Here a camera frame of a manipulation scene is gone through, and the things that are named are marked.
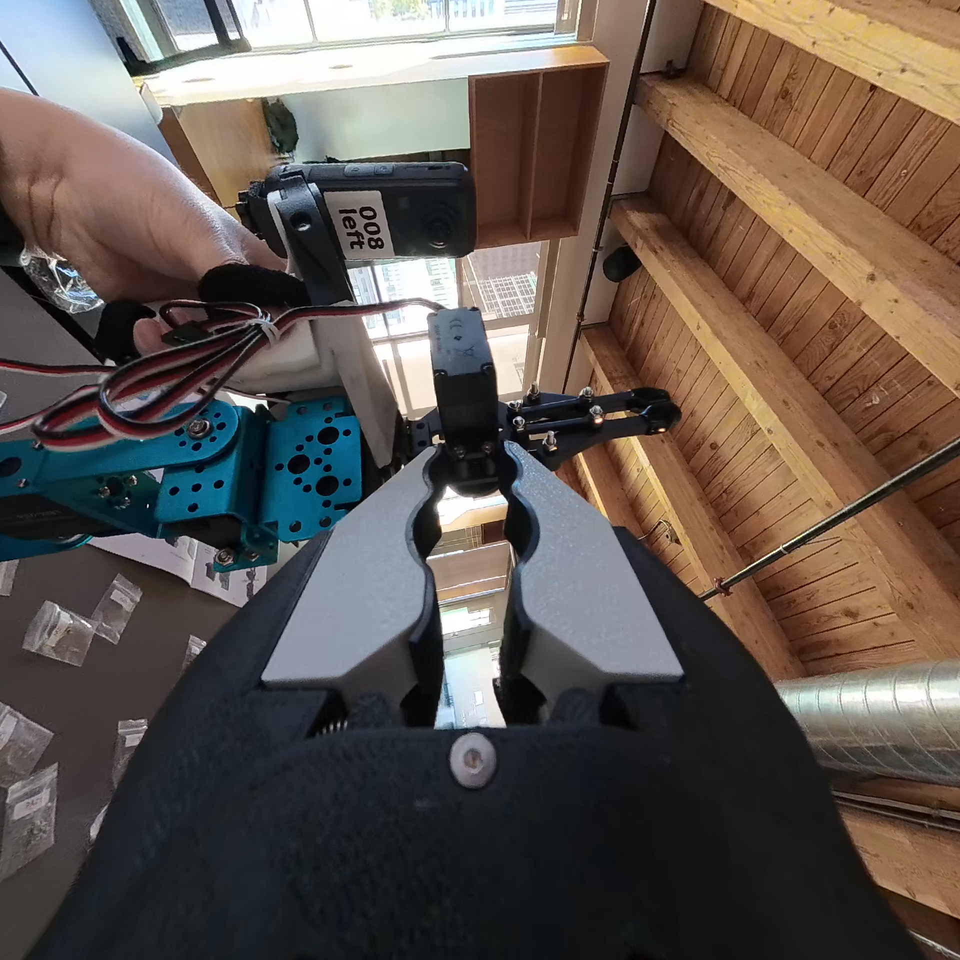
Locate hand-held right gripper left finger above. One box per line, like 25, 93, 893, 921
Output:
260, 446, 444, 708

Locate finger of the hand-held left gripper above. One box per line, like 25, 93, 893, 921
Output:
317, 302, 404, 471

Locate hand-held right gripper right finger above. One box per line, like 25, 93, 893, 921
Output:
500, 442, 684, 708

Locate blue and black toy robot arm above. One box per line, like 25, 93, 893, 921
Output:
0, 307, 684, 575

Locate red white black servo cable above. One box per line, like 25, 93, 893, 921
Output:
0, 298, 445, 453

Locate dark grey desk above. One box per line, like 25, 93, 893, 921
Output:
0, 266, 301, 912

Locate person's left hand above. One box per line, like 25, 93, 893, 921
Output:
0, 86, 290, 355

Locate large grid window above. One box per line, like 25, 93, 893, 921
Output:
349, 241, 551, 421

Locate dark green jacket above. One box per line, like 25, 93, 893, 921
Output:
262, 97, 300, 162

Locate printed instruction sheet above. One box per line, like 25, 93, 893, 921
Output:
90, 525, 271, 609

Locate black metal ceiling pipe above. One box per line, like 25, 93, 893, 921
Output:
701, 438, 960, 603

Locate small clear parts bags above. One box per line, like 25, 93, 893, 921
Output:
0, 558, 209, 885

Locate clear plastic wrap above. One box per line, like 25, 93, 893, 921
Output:
18, 243, 104, 315

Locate wooden wall shelf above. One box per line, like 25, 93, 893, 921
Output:
468, 46, 610, 249

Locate silver air duct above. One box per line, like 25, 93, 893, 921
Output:
776, 660, 960, 789

